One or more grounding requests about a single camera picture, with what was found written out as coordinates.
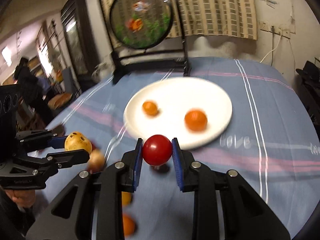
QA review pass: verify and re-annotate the yellow spotted potato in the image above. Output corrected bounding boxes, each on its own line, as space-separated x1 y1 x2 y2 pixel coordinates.
65 132 92 154

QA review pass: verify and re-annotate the small orange mandarin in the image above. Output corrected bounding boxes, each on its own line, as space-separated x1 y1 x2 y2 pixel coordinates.
123 213 137 237

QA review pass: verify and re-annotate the pale yellow onion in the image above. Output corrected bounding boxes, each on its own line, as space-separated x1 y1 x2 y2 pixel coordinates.
86 148 105 173

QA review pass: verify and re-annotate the red tomato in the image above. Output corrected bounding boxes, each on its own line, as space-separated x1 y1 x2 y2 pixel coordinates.
142 134 172 166

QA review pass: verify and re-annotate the large orange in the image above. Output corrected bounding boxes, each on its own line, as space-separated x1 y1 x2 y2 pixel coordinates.
184 109 208 132

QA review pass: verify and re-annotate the small orange tangerine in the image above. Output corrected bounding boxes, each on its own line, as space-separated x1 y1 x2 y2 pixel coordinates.
142 101 158 116

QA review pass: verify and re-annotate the left hand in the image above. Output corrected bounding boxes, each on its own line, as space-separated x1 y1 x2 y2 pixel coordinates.
4 190 36 208

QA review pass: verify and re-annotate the dark wooden cabinet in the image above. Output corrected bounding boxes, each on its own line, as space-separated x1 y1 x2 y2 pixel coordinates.
61 0 100 91

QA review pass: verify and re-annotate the white round plate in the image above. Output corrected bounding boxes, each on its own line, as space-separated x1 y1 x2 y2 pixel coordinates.
123 77 233 150

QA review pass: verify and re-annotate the round goldfish screen ornament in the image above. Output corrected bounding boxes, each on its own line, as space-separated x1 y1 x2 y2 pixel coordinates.
99 0 191 84

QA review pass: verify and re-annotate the black hat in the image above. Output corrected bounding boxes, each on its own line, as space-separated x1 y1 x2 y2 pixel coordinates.
296 61 320 82

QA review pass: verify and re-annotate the checkered beige curtain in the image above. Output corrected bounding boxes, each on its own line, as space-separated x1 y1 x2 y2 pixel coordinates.
96 0 258 48

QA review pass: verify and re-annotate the wall power strip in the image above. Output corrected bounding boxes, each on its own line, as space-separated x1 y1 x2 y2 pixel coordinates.
258 21 296 39

